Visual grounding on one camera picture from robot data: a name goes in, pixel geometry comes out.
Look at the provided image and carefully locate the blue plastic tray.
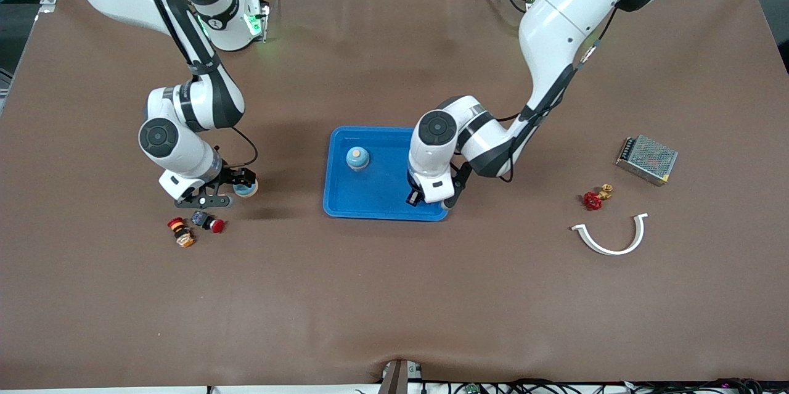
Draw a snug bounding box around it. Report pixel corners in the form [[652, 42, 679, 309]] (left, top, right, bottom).
[[323, 126, 451, 222]]

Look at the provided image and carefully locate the red mushroom emergency stop button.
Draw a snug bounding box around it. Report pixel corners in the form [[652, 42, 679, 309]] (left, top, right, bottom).
[[190, 210, 227, 234]]

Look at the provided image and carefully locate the orange red push button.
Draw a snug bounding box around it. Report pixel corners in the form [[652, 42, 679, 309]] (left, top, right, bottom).
[[166, 216, 197, 249]]

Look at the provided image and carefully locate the brass valve with red handwheel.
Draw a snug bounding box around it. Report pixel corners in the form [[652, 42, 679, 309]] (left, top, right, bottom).
[[584, 184, 615, 212]]

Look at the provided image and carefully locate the white half-round pipe clamp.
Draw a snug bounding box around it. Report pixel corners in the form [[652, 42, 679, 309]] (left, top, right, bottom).
[[570, 213, 650, 257]]

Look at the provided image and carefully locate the metal mesh power supply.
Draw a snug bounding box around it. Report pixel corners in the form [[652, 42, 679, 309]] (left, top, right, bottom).
[[616, 134, 679, 187]]

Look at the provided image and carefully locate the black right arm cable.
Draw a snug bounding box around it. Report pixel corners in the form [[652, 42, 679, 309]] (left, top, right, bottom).
[[134, 0, 259, 168]]

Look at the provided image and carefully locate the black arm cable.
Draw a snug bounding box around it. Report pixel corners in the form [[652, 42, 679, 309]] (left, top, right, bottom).
[[453, 6, 619, 184], [134, 0, 259, 168]]

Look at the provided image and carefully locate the grey table edge mount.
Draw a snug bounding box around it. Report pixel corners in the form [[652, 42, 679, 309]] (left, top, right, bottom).
[[378, 359, 424, 394]]

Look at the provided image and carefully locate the black cable bundle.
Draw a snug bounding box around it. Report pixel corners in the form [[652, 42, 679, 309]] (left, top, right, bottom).
[[354, 377, 789, 394]]

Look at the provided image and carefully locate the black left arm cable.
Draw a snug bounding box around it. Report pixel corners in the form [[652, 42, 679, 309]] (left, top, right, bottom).
[[453, 6, 619, 184]]

